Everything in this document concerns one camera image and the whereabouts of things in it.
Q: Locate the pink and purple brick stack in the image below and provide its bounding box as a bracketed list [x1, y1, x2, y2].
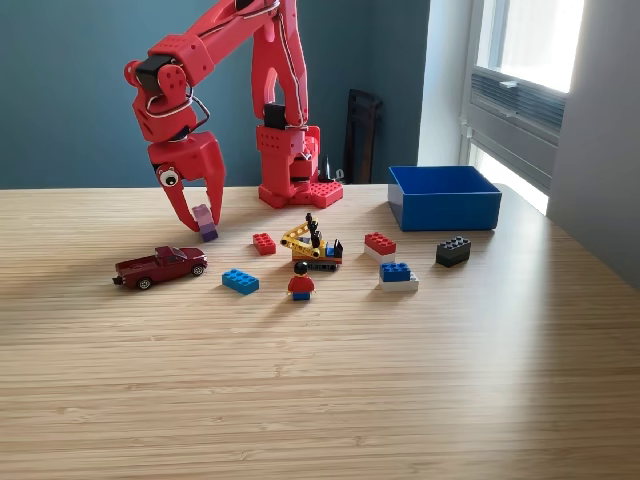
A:
[191, 203, 221, 244]

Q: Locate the dark red toy pickup car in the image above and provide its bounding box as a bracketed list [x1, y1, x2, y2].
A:
[112, 245, 209, 291]

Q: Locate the light blue brick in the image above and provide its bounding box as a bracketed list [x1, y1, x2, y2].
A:
[221, 268, 261, 296]

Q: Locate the toy figure red shirt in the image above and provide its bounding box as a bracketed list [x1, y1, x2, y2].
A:
[286, 260, 317, 303]

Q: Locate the blue plastic bin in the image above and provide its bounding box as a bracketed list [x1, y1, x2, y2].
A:
[387, 165, 503, 233]

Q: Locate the small red brick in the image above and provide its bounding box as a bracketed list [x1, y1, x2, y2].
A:
[252, 232, 277, 257]

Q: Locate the black table clamp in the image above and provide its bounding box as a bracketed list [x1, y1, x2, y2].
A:
[319, 155, 347, 184]

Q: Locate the small yellow toy digger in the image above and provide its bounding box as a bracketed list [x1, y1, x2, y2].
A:
[279, 212, 345, 274]

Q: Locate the black folded stand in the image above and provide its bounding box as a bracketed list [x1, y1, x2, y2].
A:
[342, 88, 385, 185]

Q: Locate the red and white brick stack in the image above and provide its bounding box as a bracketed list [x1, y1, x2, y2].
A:
[363, 231, 398, 265]

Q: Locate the blue and white brick stack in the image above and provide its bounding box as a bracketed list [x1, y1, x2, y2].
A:
[378, 261, 421, 293]

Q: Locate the black brick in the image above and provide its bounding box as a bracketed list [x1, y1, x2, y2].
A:
[435, 235, 472, 269]

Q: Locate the grey window vent grille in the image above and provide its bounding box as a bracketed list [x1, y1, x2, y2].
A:
[469, 68, 569, 134]

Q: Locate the white window frame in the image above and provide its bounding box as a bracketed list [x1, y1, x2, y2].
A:
[459, 0, 586, 194]

